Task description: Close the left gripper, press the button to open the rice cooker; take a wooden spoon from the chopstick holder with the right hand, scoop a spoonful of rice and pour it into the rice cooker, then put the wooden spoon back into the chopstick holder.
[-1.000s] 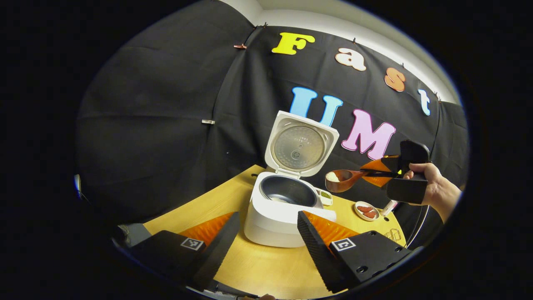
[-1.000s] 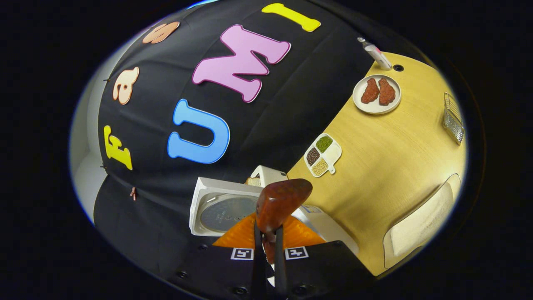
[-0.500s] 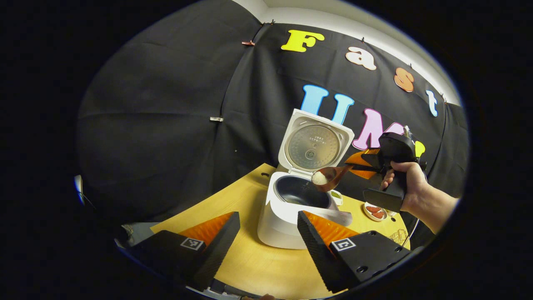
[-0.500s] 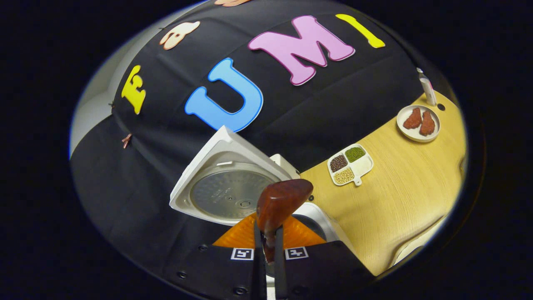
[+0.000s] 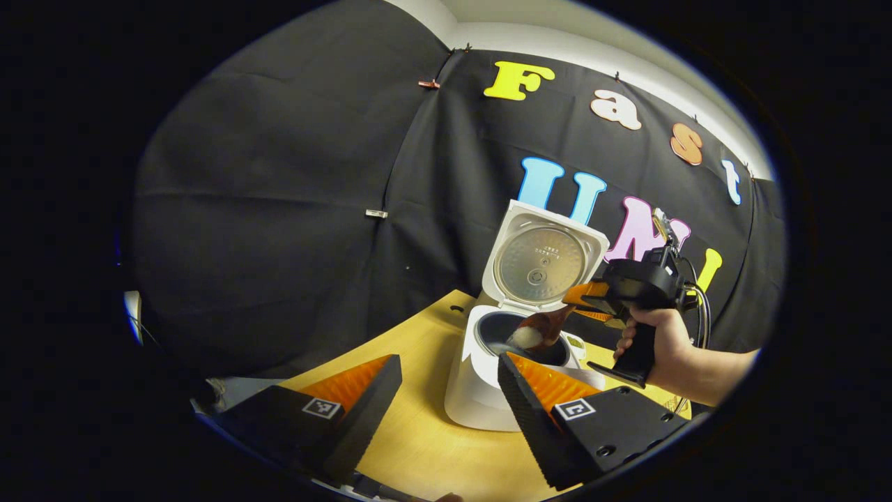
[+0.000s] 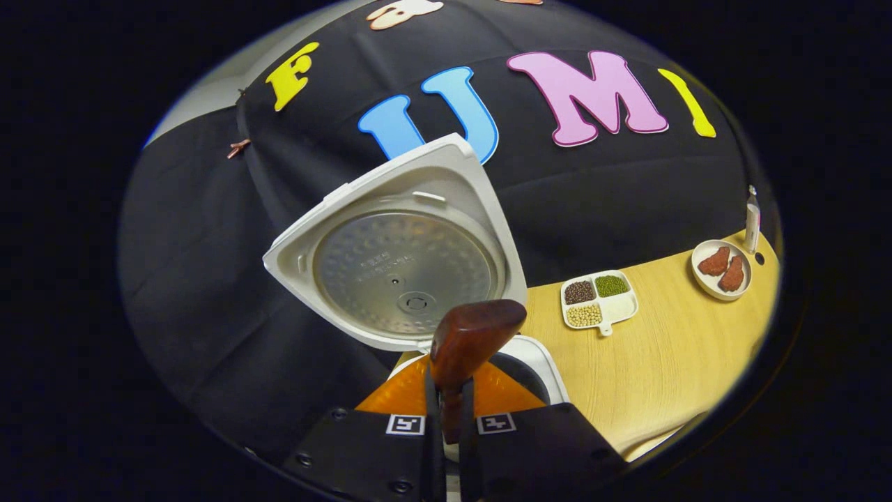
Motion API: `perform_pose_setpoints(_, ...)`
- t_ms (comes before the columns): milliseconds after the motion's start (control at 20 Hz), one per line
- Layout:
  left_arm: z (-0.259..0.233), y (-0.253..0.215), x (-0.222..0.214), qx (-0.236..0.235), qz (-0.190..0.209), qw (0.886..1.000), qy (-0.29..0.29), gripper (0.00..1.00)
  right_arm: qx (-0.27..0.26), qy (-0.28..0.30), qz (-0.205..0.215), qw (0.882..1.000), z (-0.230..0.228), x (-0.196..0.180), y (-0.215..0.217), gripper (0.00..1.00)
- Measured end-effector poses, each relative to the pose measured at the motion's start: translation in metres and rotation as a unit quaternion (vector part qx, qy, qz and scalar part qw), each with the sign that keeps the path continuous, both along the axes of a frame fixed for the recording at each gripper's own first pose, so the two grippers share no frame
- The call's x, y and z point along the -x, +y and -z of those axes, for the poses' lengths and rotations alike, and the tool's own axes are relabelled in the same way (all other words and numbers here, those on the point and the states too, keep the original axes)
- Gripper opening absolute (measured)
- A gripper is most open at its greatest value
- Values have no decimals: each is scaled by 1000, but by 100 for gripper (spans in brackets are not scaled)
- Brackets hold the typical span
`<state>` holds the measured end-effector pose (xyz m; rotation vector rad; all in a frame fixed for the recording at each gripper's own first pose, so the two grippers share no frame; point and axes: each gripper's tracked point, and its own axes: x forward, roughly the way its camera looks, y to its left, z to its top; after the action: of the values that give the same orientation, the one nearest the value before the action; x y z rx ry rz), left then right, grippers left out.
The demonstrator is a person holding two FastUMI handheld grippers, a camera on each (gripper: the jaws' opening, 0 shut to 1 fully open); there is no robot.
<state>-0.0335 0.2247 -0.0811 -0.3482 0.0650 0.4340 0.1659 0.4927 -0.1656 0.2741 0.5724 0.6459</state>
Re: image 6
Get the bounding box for white round plate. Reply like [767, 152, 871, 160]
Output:
[691, 240, 753, 301]

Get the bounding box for white rice cooker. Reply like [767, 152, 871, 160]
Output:
[263, 133, 571, 419]

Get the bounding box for brown wooden spoon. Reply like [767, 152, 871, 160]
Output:
[429, 300, 528, 445]

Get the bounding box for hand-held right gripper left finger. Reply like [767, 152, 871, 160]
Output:
[282, 354, 445, 502]

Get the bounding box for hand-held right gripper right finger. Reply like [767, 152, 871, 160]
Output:
[460, 359, 628, 502]

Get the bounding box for clear bottle with pink label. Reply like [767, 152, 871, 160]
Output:
[744, 185, 762, 254]

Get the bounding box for white divided dish of beans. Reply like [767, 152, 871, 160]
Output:
[560, 270, 639, 337]

